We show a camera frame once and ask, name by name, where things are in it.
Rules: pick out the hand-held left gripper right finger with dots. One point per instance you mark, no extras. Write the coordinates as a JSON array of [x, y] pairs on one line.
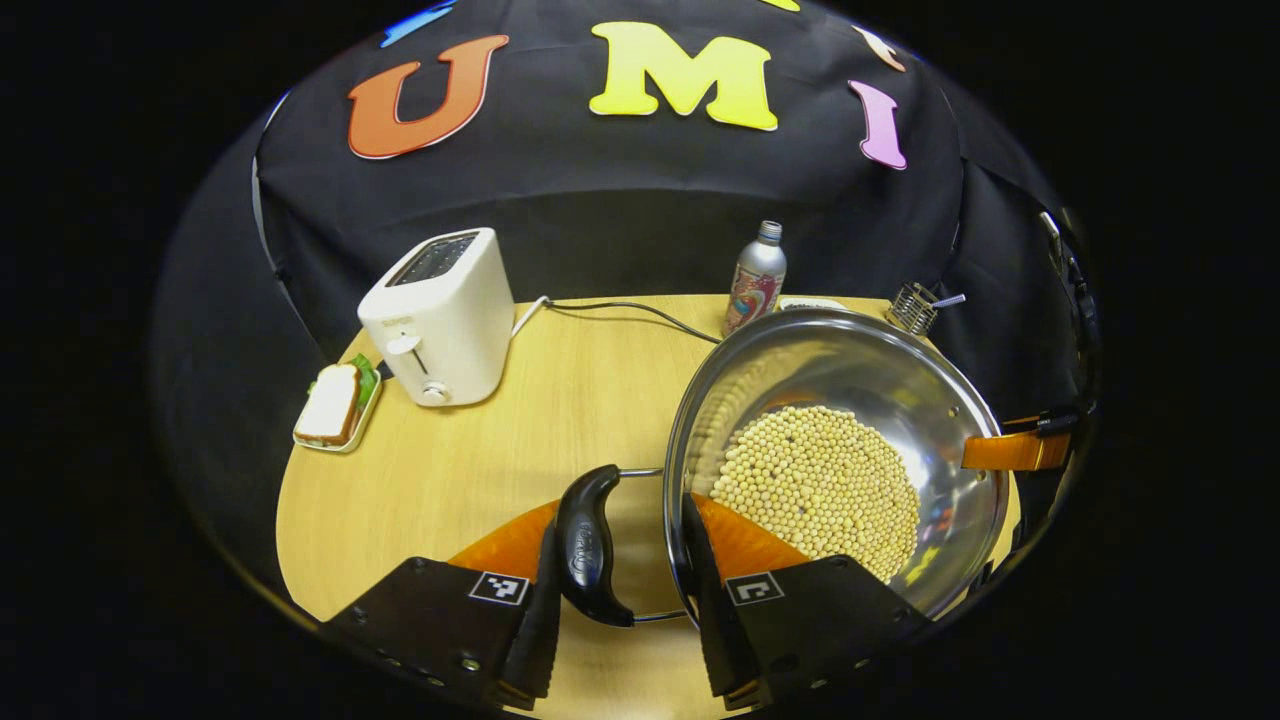
[[710, 620]]

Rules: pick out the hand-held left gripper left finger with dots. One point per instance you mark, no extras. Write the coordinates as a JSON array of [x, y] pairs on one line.
[[535, 640]]

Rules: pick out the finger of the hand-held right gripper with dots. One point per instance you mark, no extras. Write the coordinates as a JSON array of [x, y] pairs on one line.
[[1010, 452]]

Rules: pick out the pile of yellow soybeans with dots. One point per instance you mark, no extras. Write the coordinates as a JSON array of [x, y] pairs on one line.
[[820, 480]]

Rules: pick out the stainless steel pot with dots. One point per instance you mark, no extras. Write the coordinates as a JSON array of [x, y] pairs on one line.
[[850, 360]]

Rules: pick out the metal mesh utensil holder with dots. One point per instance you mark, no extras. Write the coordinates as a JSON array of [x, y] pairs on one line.
[[910, 310]]

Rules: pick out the white divided seasoning dish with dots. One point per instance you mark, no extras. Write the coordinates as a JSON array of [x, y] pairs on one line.
[[810, 302]]

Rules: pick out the silver patterned bottle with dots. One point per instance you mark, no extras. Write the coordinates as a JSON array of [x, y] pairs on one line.
[[755, 285]]

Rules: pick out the white bread sandwich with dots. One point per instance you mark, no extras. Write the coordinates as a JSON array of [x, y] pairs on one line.
[[328, 405]]

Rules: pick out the white toaster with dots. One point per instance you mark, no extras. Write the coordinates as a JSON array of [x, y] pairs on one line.
[[450, 320]]

